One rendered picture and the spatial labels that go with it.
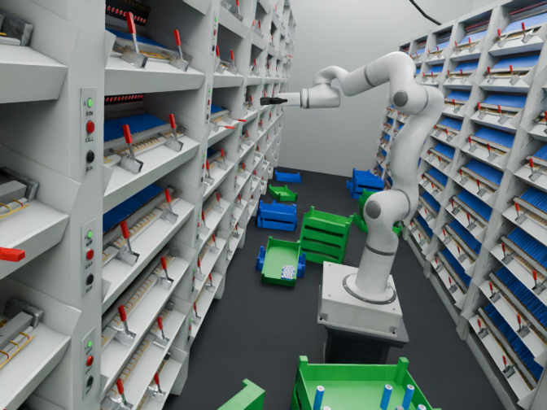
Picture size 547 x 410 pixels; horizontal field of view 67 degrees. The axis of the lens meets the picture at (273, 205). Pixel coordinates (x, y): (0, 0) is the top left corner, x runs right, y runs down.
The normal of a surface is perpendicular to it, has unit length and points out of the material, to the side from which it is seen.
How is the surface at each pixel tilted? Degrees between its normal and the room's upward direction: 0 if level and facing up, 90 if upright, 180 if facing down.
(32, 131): 90
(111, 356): 19
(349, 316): 90
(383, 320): 90
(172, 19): 90
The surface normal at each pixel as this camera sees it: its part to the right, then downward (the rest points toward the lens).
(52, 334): 0.44, -0.85
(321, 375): 0.15, 0.32
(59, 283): -0.09, 0.29
